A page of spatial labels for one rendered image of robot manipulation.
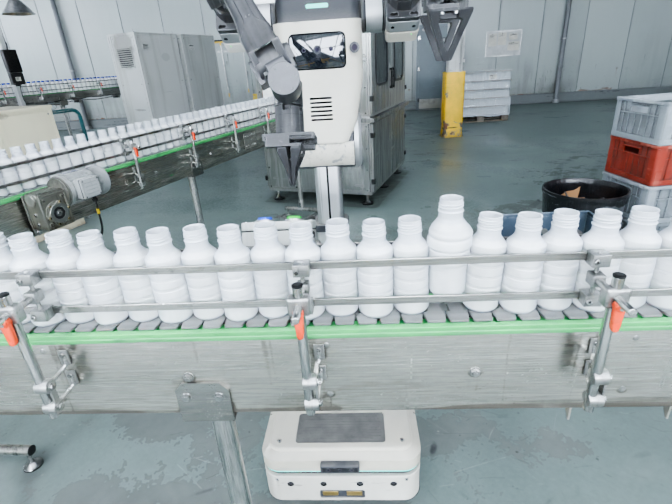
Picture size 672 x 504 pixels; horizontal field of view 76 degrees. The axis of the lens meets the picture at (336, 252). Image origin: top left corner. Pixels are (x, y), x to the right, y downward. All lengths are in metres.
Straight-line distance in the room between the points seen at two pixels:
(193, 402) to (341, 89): 0.83
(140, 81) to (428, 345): 6.13
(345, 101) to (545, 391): 0.83
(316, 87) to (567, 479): 1.56
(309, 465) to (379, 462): 0.23
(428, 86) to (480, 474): 11.61
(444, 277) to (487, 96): 9.53
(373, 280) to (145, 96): 6.04
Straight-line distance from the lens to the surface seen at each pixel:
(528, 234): 0.72
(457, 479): 1.80
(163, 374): 0.85
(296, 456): 1.54
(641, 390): 0.93
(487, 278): 0.73
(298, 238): 0.68
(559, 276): 0.77
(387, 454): 1.52
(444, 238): 0.68
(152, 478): 1.96
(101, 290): 0.83
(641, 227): 0.81
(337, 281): 0.70
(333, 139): 1.23
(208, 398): 0.85
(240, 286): 0.73
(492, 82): 10.18
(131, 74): 6.69
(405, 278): 0.71
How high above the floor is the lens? 1.40
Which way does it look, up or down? 24 degrees down
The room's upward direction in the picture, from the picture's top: 4 degrees counter-clockwise
